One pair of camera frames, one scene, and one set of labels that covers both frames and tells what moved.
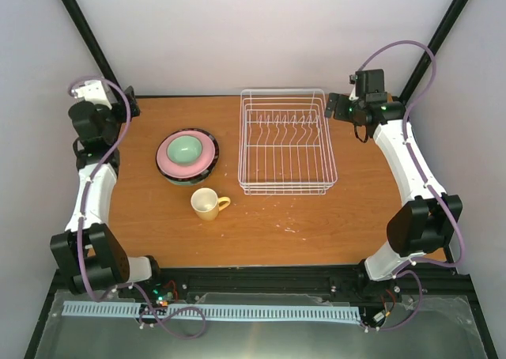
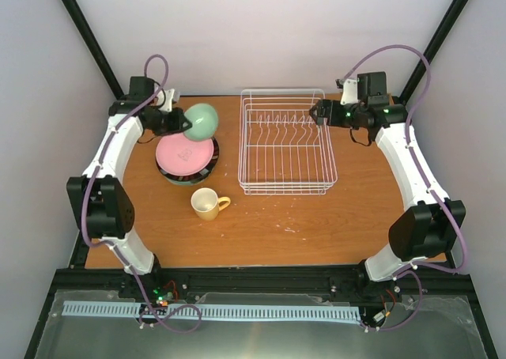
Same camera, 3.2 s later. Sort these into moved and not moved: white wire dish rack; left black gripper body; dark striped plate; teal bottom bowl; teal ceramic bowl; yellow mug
Moved: left black gripper body; teal ceramic bowl
Not moved: yellow mug; white wire dish rack; dark striped plate; teal bottom bowl
